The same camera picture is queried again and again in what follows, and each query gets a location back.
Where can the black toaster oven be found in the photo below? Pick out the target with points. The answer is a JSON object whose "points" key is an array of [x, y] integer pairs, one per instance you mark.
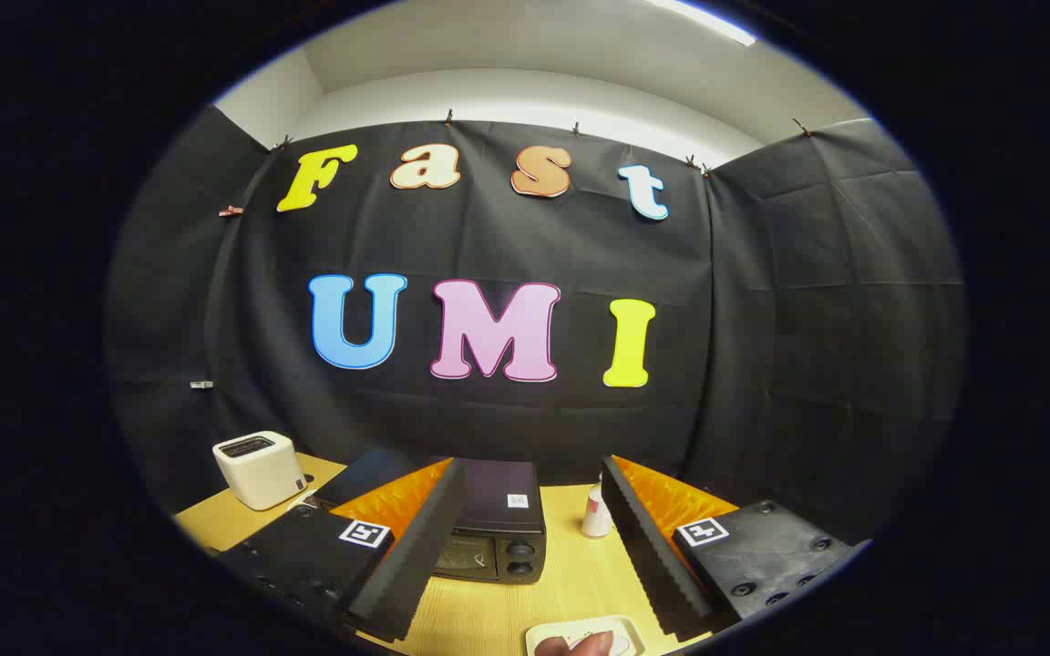
{"points": [[502, 497]]}

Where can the white bread toaster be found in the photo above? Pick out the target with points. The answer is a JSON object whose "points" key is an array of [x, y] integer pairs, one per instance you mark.
{"points": [[261, 469]]}

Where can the black backdrop cloth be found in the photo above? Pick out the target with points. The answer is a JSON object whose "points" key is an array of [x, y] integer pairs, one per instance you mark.
{"points": [[534, 237]]}

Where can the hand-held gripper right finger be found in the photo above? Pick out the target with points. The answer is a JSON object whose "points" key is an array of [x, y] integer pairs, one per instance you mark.
{"points": [[653, 556]]}

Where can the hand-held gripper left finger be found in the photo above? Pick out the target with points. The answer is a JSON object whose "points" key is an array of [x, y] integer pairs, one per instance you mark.
{"points": [[416, 556]]}

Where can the white bottle with red label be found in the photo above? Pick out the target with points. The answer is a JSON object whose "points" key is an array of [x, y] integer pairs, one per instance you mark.
{"points": [[596, 515]]}

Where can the cream rectangular food tray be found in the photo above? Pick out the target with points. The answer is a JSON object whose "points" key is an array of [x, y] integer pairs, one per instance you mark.
{"points": [[627, 627]]}

